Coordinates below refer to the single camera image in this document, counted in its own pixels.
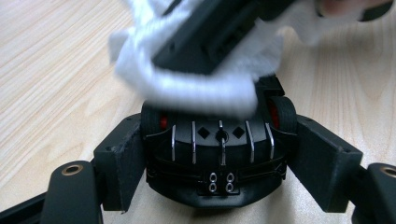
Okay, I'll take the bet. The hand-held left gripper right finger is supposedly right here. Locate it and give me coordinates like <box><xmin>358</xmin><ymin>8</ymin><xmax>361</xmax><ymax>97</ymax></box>
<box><xmin>287</xmin><ymin>114</ymin><xmax>364</xmax><ymax>214</ymax></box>

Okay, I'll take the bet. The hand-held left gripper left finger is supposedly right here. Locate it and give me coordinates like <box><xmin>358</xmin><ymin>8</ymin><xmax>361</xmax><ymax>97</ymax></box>
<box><xmin>92</xmin><ymin>113</ymin><xmax>148</xmax><ymax>213</ymax></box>

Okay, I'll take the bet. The white wet wipe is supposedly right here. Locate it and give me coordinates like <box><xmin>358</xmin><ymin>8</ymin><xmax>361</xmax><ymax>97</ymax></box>
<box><xmin>107</xmin><ymin>0</ymin><xmax>326</xmax><ymax>119</ymax></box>

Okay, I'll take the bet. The black toy car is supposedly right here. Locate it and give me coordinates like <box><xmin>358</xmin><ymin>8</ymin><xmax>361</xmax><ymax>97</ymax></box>
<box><xmin>139</xmin><ymin>74</ymin><xmax>299</xmax><ymax>210</ymax></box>

